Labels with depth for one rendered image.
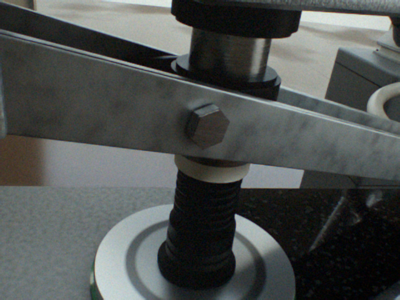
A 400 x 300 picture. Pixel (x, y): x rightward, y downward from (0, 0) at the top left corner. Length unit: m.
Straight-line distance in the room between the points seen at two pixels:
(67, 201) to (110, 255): 0.15
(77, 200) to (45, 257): 0.11
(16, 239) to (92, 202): 0.11
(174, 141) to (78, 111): 0.07
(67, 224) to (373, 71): 1.24
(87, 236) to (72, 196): 0.09
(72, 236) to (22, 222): 0.07
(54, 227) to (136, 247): 0.12
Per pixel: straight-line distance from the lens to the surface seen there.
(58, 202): 0.56
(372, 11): 0.26
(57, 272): 0.46
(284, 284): 0.44
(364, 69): 1.58
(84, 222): 0.53
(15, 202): 0.57
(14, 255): 0.49
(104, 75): 0.22
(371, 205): 0.68
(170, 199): 0.57
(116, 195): 0.57
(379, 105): 0.83
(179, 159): 0.35
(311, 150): 0.35
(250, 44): 0.30
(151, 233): 0.46
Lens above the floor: 1.12
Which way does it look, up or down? 27 degrees down
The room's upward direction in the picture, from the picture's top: 8 degrees clockwise
